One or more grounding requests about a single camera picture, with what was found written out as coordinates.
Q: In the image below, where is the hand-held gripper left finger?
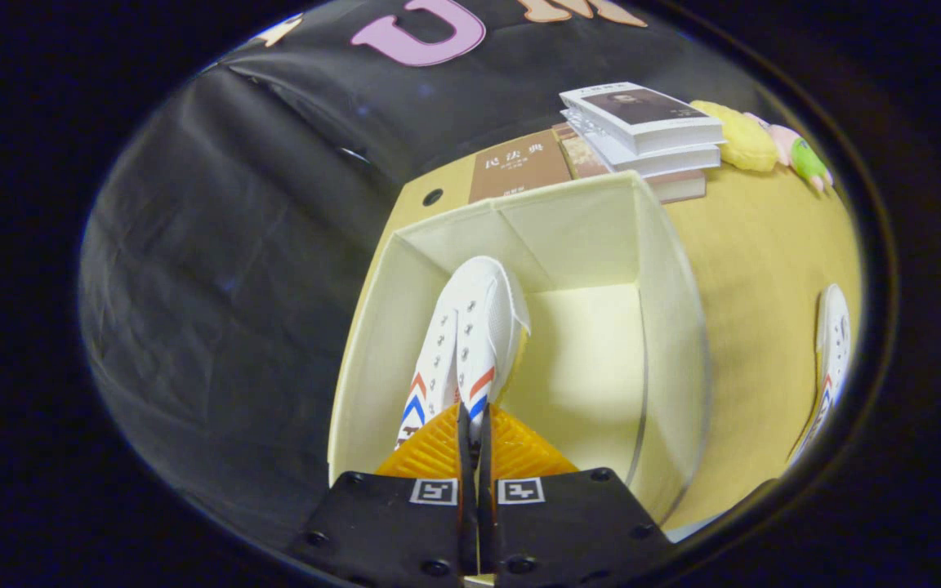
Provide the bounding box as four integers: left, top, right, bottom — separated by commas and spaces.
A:
287, 402, 471, 588

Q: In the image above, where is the white book with portrait cover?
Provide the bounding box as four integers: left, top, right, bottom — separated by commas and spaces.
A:
559, 82, 726, 156

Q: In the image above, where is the yellow round plush toy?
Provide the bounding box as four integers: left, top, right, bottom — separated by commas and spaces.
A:
689, 100, 779, 173

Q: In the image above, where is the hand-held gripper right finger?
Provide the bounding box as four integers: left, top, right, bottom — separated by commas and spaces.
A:
479, 402, 676, 588

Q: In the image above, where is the brown cover book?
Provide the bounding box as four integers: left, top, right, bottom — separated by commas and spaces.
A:
469, 129, 573, 205

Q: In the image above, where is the pinkish brown book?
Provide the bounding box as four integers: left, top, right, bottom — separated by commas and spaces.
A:
552, 122, 708, 205

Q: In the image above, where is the cream fabric storage box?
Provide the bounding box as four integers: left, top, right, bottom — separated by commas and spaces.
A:
328, 170, 712, 528

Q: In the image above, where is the pink and green plush toy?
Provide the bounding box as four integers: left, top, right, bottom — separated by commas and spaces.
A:
744, 113, 835, 194

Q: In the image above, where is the white striped shoe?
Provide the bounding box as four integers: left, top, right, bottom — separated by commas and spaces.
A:
395, 256, 533, 450
787, 283, 853, 466

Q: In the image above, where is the black backdrop cloth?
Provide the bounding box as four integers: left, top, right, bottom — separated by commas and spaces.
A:
78, 0, 765, 548

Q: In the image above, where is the plain white book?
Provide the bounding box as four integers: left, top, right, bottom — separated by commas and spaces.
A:
564, 114, 723, 177

